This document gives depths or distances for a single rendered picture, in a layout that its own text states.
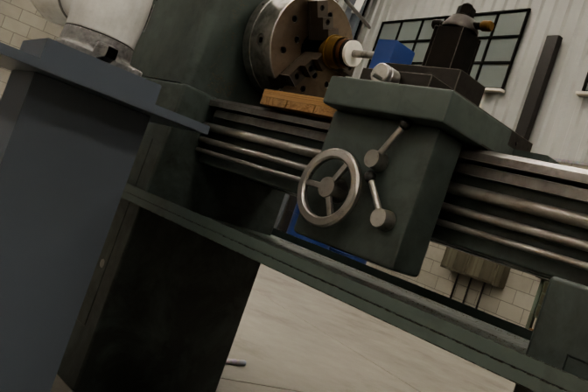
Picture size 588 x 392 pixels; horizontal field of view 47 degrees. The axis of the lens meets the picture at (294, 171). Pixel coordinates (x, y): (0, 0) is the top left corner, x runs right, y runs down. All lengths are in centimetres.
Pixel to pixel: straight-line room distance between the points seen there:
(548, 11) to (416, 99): 975
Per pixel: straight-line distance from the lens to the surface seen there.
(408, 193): 120
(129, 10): 150
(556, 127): 989
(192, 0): 198
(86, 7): 151
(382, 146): 124
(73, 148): 143
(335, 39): 181
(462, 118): 120
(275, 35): 181
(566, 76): 1021
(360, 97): 129
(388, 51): 166
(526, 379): 101
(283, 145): 160
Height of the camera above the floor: 65
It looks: 3 degrees up
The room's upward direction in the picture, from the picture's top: 19 degrees clockwise
